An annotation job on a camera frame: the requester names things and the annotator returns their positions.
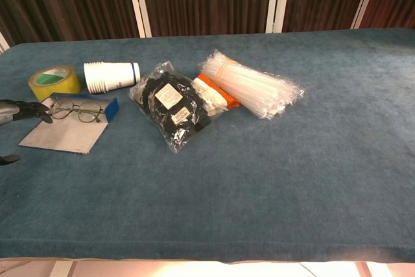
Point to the clear bag of black items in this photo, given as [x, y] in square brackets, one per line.
[168, 108]

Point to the yellow packing tape roll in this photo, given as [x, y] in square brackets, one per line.
[66, 85]

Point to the white paper cup stack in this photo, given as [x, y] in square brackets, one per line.
[113, 76]

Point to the wire-frame eyeglasses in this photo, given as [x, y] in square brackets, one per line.
[89, 111]

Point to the clear wrapped straw bundle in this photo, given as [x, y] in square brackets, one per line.
[253, 89]

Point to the blue fabric tablecloth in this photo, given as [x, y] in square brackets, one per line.
[259, 176]

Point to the blue grey box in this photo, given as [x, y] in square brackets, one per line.
[65, 134]

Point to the orange and white package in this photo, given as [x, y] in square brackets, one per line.
[231, 102]

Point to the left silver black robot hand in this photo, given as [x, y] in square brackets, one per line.
[22, 110]

